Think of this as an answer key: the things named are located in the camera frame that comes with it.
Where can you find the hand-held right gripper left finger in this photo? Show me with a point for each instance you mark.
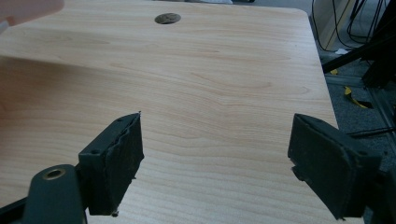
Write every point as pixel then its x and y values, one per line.
pixel 109 161

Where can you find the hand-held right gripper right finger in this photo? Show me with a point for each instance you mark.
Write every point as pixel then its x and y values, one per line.
pixel 327 161

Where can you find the yellow tape strip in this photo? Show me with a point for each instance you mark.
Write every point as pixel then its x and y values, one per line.
pixel 353 99

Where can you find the small yellow tape piece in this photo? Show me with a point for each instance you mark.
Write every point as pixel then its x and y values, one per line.
pixel 334 72

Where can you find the white paper scrap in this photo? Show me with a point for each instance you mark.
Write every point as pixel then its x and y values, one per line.
pixel 342 51

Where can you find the black metal stand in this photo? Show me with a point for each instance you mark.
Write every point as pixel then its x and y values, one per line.
pixel 378 53

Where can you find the beige board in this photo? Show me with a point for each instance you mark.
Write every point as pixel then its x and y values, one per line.
pixel 337 18

